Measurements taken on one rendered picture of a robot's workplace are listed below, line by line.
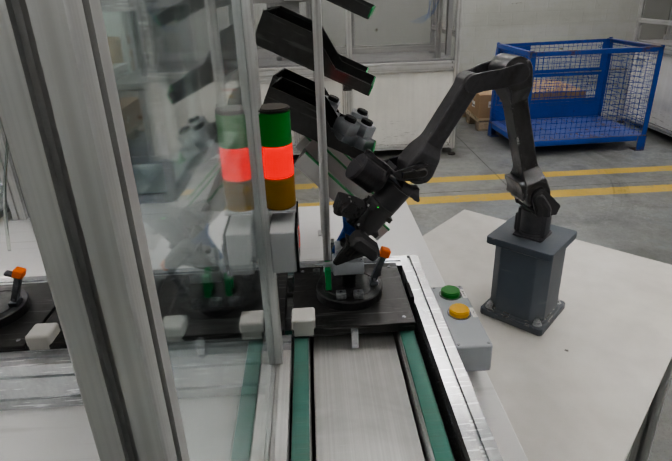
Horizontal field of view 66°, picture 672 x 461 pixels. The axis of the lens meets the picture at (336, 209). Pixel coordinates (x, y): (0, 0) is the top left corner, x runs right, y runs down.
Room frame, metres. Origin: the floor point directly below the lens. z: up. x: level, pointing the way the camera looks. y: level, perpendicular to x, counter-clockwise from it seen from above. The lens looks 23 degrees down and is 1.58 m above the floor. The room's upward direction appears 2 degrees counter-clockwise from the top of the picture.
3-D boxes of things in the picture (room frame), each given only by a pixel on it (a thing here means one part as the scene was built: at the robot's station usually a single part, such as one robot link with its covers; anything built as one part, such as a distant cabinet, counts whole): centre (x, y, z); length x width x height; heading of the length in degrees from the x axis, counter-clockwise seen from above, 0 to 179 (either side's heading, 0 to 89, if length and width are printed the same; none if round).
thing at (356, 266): (0.96, -0.01, 1.06); 0.08 x 0.04 x 0.07; 93
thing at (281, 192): (0.76, 0.09, 1.28); 0.05 x 0.05 x 0.05
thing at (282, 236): (0.76, 0.09, 1.29); 0.12 x 0.05 x 0.25; 2
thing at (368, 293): (0.96, -0.02, 0.98); 0.14 x 0.14 x 0.02
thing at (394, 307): (0.96, -0.02, 0.96); 0.24 x 0.24 x 0.02; 2
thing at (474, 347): (0.88, -0.24, 0.93); 0.21 x 0.07 x 0.06; 2
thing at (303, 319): (0.86, 0.07, 0.97); 0.05 x 0.05 x 0.04; 2
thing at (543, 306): (1.03, -0.43, 0.96); 0.15 x 0.15 x 0.20; 48
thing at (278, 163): (0.76, 0.09, 1.33); 0.05 x 0.05 x 0.05
